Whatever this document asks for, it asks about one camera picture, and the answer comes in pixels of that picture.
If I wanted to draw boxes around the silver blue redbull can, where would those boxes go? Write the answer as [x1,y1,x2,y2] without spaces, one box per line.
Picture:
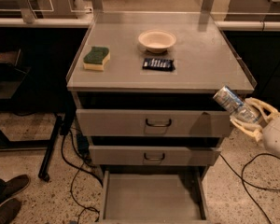
[213,86,260,123]

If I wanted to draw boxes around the black floor cable right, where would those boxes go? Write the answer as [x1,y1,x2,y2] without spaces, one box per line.
[219,152,280,224]

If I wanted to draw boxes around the black table frame leg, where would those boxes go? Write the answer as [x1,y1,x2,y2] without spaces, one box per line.
[0,116,62,182]

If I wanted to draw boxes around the bottom grey drawer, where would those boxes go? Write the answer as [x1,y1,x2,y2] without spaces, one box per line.
[99,170,211,224]

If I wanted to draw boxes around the dark shoe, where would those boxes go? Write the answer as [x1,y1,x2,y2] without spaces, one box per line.
[0,175,30,203]
[0,199,21,224]

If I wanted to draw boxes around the top grey drawer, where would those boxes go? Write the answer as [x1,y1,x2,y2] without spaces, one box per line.
[77,109,231,137]

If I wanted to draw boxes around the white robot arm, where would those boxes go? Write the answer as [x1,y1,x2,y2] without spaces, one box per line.
[231,97,280,158]

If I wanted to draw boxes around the middle grey drawer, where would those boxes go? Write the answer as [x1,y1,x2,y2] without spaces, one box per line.
[90,146,220,166]

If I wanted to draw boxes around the black floor cable left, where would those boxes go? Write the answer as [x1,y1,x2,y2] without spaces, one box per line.
[60,126,104,224]

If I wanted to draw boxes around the cream paper bowl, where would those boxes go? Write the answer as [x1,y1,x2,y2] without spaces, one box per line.
[138,30,176,53]

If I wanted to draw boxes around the dark shoe upper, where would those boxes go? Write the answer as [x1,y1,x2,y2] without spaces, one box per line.
[0,175,30,203]

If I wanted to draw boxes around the black floor cable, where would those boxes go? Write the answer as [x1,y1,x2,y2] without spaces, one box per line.
[219,152,280,224]
[60,126,104,224]

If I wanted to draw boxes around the green yellow sponge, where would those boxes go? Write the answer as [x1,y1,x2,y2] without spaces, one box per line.
[83,47,110,71]

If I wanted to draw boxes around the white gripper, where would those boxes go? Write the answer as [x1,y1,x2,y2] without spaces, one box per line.
[231,97,280,158]

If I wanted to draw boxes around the dark shoe lower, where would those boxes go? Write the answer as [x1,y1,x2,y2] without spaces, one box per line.
[0,199,21,224]

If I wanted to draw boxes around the grey metal drawer cabinet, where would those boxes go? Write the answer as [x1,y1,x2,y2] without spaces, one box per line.
[65,10,257,224]

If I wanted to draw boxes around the grey drawer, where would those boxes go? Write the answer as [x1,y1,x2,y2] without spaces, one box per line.
[90,146,220,166]
[99,170,211,224]
[77,109,231,137]

